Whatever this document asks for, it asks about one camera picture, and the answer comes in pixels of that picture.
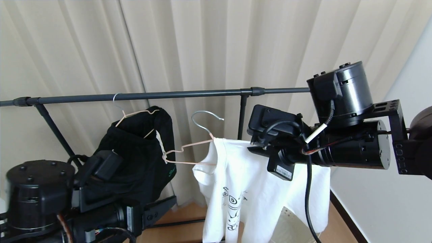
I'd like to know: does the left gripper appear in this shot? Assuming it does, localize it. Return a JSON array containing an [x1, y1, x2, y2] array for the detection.
[[67, 201, 145, 243]]

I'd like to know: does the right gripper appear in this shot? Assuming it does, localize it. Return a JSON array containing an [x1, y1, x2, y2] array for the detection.
[[267, 120, 391, 182]]

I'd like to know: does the black garment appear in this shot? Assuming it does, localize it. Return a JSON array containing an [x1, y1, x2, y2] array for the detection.
[[81, 106, 177, 206]]

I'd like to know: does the white garment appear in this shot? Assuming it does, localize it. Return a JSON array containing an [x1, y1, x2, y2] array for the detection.
[[192, 138, 331, 243]]

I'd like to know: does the pink clothes hanger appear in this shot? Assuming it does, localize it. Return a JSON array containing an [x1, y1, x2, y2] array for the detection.
[[113, 93, 161, 139], [163, 110, 225, 166]]

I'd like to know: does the white laundry basket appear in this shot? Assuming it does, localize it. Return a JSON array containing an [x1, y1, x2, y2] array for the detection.
[[270, 206, 329, 243]]

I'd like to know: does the black clothes rack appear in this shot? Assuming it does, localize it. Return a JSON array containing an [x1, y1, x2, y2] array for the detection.
[[0, 87, 311, 228]]

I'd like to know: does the beige curtain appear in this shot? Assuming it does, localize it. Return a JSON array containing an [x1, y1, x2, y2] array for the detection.
[[0, 0, 432, 210]]

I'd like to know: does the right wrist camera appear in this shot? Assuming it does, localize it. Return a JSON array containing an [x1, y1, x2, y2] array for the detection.
[[247, 105, 304, 150]]

